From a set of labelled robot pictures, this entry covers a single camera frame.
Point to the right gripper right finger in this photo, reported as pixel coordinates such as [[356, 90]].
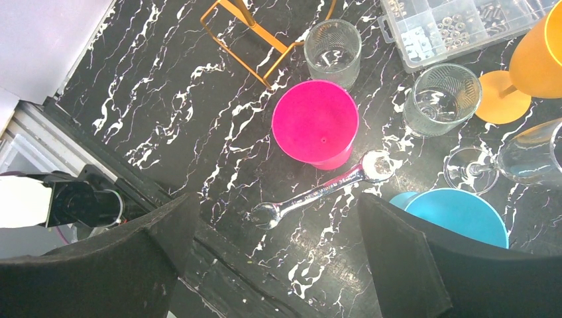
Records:
[[422, 270]]

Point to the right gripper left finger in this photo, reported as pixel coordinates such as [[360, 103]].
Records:
[[128, 271]]

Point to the blue wine glass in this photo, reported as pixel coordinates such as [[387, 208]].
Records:
[[458, 211]]

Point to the clear champagne flute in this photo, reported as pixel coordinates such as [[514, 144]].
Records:
[[533, 157]]

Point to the clear stemless glass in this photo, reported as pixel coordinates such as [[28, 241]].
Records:
[[442, 97]]

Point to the pink wine glass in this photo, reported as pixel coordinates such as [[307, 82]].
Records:
[[316, 122]]

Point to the orange glass yellow base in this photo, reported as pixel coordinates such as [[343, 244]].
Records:
[[534, 71]]

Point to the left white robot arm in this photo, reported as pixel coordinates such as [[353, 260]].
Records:
[[56, 198]]

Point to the clear tumbler glass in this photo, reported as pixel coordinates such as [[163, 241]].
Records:
[[332, 51]]

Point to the silver combination wrench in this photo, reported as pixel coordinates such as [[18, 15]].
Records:
[[373, 167]]

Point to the clear plastic screw box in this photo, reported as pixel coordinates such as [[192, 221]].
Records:
[[428, 32]]

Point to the aluminium frame rail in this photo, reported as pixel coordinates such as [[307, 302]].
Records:
[[32, 143]]

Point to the gold wire glass rack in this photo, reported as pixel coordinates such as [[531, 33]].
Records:
[[240, 11]]

